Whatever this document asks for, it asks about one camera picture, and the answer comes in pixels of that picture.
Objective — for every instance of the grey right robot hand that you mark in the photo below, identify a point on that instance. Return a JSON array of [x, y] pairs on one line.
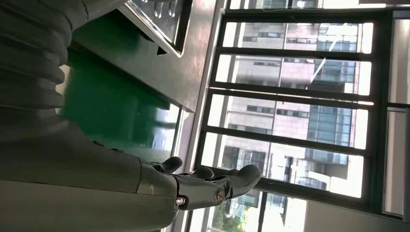
[[77, 185]]

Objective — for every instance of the green conveyor belt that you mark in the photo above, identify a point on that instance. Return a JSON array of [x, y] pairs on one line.
[[105, 112]]

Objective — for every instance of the dark green table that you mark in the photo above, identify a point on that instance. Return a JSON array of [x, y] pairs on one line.
[[121, 54]]

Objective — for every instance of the white window sill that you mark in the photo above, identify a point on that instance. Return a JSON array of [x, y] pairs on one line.
[[205, 86]]

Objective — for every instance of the silver digital weighing scale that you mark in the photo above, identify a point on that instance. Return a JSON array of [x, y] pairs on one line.
[[160, 19]]

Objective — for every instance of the silver conveyor side rail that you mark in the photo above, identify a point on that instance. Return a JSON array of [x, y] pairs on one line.
[[179, 134]]

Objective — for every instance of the black window frame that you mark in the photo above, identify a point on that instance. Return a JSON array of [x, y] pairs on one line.
[[288, 89]]

